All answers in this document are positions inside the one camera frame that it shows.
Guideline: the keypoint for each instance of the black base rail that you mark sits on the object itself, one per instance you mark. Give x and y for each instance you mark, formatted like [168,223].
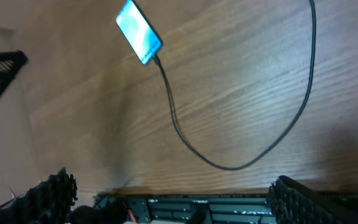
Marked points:
[215,208]

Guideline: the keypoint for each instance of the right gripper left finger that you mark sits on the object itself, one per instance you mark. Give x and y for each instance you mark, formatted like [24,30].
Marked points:
[49,202]

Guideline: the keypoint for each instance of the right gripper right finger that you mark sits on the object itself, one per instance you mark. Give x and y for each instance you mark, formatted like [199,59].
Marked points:
[292,202]

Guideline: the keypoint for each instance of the Samsung Galaxy smartphone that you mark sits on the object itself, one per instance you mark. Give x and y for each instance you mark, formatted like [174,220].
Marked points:
[138,31]

